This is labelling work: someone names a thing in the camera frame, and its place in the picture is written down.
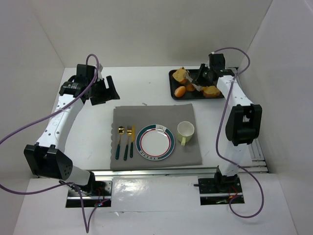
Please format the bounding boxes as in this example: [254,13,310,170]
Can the black baking tray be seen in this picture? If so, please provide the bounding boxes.
[168,69,224,101]

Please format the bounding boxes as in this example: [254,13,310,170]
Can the aluminium front rail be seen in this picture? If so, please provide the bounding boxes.
[93,167,216,177]

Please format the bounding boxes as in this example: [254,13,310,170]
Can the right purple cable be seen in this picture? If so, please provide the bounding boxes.
[212,47,265,218]

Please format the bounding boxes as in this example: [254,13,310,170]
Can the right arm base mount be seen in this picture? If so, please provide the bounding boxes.
[193,175,245,206]

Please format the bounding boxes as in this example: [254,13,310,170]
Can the light green mug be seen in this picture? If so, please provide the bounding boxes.
[177,121,195,146]

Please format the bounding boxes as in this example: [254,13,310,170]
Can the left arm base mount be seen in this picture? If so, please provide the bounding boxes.
[66,179,113,208]

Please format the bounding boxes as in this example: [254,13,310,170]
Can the large bread slice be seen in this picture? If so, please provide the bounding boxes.
[172,67,190,85]

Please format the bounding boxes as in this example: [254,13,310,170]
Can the gold spoon green handle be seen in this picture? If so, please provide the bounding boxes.
[115,126,125,160]

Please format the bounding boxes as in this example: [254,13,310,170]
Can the metal tongs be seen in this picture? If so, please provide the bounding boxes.
[184,71,202,92]

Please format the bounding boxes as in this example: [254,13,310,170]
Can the brown pastry under donut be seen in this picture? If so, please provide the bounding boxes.
[185,83,195,92]

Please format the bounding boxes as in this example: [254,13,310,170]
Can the small round bun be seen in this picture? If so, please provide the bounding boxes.
[174,86,186,98]

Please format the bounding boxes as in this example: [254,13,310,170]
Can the white plate green red rim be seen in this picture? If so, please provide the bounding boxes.
[135,124,175,161]

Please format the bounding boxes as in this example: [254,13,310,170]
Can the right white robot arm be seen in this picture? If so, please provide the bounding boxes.
[192,52,262,181]

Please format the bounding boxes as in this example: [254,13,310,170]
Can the gold knife green handle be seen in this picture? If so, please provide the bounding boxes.
[130,125,135,158]

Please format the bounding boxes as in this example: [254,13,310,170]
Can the gold fork green handle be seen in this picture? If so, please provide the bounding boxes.
[123,125,132,161]

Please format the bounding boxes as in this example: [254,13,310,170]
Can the bread slice front right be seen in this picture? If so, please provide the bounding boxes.
[202,86,221,98]

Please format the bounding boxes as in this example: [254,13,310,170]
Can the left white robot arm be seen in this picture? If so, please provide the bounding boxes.
[24,64,119,194]

